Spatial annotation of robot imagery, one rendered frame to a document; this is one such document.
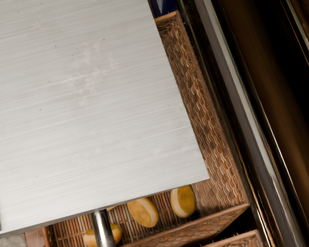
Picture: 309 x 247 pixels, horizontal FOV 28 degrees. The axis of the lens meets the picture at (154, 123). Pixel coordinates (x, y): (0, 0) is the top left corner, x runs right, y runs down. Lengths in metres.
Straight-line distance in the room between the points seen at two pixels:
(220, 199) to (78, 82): 0.55
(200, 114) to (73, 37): 0.48
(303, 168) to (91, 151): 0.40
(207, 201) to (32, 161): 0.63
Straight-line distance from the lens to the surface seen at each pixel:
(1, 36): 1.21
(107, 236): 1.03
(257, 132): 0.81
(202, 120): 1.53
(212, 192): 1.54
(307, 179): 0.83
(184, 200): 1.60
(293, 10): 0.88
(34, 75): 1.15
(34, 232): 1.66
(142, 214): 1.60
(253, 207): 1.30
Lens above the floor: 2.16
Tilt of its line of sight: 65 degrees down
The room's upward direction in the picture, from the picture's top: 4 degrees clockwise
